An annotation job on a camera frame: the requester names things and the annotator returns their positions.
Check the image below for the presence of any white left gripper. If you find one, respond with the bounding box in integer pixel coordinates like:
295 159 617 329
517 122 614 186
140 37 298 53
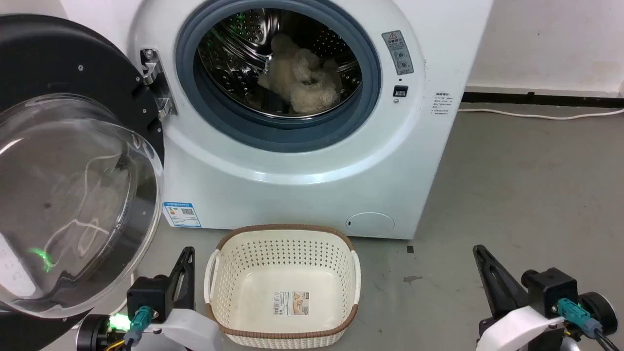
140 247 224 351

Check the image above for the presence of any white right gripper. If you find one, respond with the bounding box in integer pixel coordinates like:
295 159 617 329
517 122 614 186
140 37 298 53
472 245 567 351

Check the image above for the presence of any washer door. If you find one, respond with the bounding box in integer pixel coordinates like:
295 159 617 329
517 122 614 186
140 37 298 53
0 14 166 351

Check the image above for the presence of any white front-load washing machine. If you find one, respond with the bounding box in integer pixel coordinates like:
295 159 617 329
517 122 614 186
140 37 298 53
58 0 494 240

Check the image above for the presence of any metal door hinge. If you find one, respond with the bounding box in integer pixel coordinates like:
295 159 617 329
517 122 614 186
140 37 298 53
140 48 177 118

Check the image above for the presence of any cream laundry basket brown rim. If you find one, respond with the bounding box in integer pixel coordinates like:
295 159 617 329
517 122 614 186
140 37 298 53
204 224 362 350

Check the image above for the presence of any blue energy label sticker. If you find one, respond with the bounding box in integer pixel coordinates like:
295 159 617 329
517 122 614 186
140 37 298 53
162 201 202 229

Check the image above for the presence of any basket product label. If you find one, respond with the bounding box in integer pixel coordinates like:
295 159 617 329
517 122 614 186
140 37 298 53
273 291 311 316

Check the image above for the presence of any round filter cover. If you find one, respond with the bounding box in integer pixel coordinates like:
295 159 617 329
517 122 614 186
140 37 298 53
346 212 395 238

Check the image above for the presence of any black baseboard strip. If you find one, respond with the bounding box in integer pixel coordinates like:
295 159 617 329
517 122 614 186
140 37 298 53
461 91 624 109

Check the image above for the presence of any white text sticker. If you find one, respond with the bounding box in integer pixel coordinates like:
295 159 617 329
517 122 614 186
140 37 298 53
431 92 456 117

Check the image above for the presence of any steel perforated drum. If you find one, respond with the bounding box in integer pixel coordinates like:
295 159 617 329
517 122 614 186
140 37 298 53
197 7 364 119

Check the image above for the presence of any beige plush toy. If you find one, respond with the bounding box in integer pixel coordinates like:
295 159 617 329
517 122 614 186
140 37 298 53
257 33 343 115

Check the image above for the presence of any grey warning sticker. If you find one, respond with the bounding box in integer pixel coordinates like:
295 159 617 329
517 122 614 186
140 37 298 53
382 30 414 76

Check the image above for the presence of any teal left cable connector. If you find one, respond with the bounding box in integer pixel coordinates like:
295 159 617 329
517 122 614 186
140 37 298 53
124 306 153 343

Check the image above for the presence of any teal cable connector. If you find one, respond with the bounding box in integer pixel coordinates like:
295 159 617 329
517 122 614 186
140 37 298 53
124 306 153 343
557 298 603 338

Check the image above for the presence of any teal right cable connector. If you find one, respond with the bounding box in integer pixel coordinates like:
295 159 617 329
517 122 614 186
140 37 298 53
557 298 603 338

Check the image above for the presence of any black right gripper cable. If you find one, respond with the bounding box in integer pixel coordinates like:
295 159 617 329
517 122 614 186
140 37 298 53
591 326 624 351

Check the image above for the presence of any white power cable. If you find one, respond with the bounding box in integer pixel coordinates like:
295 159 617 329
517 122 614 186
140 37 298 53
457 107 624 120

